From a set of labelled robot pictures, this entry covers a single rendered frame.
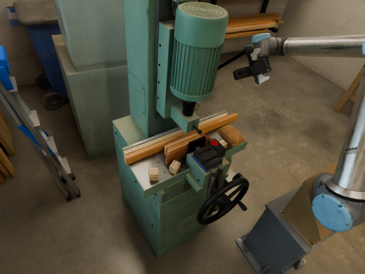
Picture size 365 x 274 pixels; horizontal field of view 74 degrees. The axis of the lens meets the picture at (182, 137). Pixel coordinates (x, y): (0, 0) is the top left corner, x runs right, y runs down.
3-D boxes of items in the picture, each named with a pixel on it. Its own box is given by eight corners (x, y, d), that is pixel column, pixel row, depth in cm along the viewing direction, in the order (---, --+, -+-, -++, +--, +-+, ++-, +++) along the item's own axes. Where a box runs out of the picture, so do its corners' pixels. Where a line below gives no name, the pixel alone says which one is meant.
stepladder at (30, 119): (62, 204, 186) (-40, 70, 99) (55, 180, 201) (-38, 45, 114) (83, 195, 192) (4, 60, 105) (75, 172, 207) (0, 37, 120)
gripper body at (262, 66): (266, 53, 102) (266, 56, 113) (246, 61, 105) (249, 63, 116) (272, 70, 102) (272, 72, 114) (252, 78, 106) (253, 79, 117)
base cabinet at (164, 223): (156, 260, 164) (159, 206, 114) (121, 195, 196) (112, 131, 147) (207, 227, 184) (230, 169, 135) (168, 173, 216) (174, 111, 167)
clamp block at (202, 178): (201, 188, 105) (204, 176, 99) (183, 167, 112) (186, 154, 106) (226, 175, 112) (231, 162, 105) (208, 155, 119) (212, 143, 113)
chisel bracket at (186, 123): (185, 136, 111) (187, 122, 105) (169, 118, 118) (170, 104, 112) (198, 131, 114) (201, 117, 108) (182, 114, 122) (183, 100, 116)
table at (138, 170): (154, 217, 96) (155, 209, 92) (123, 164, 113) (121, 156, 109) (258, 160, 124) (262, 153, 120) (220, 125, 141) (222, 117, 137)
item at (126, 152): (125, 161, 107) (125, 154, 104) (124, 158, 109) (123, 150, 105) (226, 121, 135) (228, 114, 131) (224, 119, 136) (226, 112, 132)
